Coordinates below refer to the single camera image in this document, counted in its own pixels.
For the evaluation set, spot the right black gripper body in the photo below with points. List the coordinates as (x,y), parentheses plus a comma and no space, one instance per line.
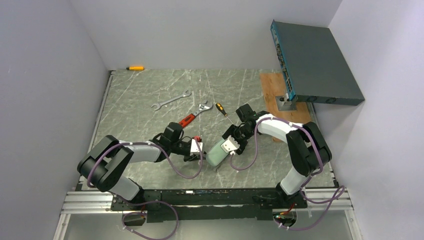
(236,136)

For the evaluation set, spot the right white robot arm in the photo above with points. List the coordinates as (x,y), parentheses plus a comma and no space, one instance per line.
(308,150)

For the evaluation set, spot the brown wooden board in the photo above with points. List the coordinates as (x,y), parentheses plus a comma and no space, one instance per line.
(273,85)

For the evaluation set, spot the dark network switch box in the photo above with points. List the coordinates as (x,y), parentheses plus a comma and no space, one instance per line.
(313,67)

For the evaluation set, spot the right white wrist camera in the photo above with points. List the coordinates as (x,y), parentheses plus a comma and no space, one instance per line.
(230,146)

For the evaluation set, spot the red-handled adjustable wrench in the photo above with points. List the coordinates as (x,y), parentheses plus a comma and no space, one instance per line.
(205,106)

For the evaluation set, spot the mint green zipper case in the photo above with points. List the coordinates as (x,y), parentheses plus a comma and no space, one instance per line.
(217,153)

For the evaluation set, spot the black yellow screwdriver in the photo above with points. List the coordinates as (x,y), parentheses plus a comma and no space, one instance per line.
(223,112)

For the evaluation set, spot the metal bracket stand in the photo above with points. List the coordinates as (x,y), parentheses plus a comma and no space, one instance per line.
(284,104)

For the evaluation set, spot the silver open-end wrench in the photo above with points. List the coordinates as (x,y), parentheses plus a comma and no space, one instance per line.
(158,105)

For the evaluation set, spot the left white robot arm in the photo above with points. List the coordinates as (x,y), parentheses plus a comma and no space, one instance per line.
(103,166)

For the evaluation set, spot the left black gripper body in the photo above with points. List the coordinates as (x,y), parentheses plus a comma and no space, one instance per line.
(192,156)

